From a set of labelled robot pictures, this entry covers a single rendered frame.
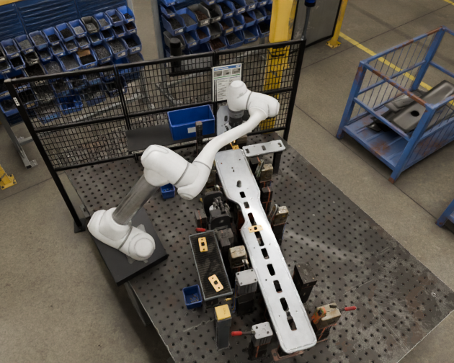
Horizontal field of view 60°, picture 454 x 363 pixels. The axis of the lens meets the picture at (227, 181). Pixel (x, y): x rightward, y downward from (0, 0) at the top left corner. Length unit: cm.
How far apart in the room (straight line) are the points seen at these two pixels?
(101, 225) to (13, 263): 165
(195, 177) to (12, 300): 215
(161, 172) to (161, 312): 95
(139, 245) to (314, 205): 130
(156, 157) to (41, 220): 225
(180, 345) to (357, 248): 129
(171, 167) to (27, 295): 207
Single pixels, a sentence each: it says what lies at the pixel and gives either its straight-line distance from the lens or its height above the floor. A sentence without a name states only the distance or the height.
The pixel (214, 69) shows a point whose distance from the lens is 270.
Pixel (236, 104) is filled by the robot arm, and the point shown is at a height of 160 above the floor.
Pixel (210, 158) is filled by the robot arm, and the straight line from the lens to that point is 192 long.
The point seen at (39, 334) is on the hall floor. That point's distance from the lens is 338.
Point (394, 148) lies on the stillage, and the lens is 430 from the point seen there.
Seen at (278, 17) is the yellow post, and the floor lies 171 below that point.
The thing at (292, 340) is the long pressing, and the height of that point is 100.
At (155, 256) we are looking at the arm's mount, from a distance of 252.
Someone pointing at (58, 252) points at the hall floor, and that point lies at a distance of 365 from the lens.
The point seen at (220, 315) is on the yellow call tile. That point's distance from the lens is 191.
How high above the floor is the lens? 295
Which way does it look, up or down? 50 degrees down
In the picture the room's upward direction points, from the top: 2 degrees clockwise
